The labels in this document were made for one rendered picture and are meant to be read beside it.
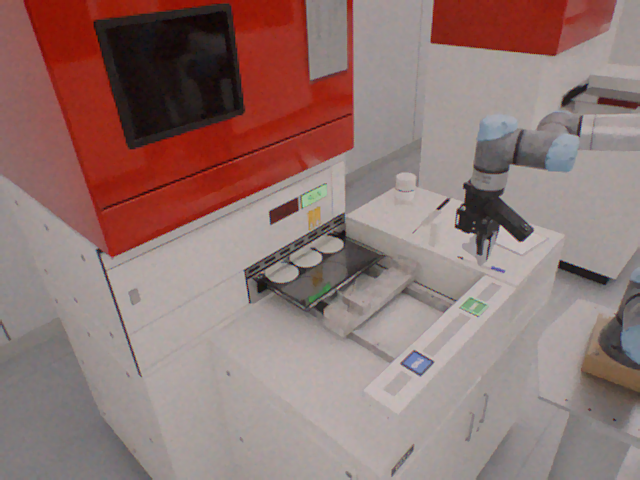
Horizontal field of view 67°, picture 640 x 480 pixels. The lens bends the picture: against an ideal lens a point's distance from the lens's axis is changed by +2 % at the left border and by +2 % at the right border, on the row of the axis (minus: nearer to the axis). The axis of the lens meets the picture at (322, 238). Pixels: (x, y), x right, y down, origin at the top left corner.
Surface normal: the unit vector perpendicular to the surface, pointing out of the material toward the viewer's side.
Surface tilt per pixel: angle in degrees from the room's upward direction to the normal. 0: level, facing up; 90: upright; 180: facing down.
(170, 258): 90
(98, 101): 90
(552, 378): 0
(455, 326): 0
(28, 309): 90
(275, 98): 90
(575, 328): 0
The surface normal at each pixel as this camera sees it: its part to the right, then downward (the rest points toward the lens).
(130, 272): 0.72, 0.34
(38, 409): -0.04, -0.85
